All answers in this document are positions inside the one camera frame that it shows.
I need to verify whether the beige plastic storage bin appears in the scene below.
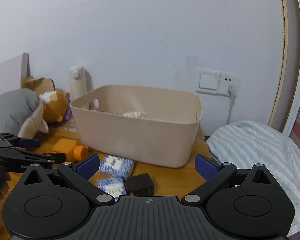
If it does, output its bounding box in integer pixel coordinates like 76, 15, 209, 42
70, 85, 202, 168

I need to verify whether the white wall socket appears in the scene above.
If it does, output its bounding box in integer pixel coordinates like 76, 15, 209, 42
218, 72, 240, 97

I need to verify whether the pink board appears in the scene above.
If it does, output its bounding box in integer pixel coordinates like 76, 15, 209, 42
0, 53, 29, 95

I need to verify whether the person's left hand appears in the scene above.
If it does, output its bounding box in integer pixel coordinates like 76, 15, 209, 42
0, 173, 11, 202

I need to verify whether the striped white pillow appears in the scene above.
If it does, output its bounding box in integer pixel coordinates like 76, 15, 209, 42
206, 121, 300, 236

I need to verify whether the patterned table mat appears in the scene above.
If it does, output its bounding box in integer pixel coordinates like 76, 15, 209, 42
55, 105, 77, 133

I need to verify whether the grey plush toy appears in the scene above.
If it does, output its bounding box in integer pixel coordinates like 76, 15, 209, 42
0, 88, 49, 139

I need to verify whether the white light switch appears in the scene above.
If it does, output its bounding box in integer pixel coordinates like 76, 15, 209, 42
196, 68, 221, 95

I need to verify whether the blue white tissue pack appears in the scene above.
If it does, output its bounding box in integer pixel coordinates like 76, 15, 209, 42
97, 177, 127, 199
99, 155, 134, 179

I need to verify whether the white thermos bottle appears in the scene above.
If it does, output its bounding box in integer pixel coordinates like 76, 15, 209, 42
69, 66, 87, 100

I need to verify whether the orange plush toy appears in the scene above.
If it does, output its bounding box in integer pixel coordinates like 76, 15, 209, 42
39, 90, 68, 124

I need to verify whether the wooden door frame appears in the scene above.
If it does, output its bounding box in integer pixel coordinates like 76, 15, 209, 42
268, 0, 300, 136

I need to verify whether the white plug with cable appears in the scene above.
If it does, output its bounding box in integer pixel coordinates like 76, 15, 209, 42
226, 85, 237, 125

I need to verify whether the orange bottle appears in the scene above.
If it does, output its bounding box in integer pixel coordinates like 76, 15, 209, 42
52, 138, 89, 163

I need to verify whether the dark snack package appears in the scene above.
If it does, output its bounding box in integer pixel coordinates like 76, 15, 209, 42
95, 110, 123, 116

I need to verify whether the white cloth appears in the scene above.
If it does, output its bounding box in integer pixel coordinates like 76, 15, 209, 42
123, 111, 144, 119

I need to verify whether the black small box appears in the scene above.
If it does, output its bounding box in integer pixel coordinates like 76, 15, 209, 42
125, 173, 154, 197

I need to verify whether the brown cardboard box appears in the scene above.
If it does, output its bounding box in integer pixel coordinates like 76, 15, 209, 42
21, 76, 55, 94

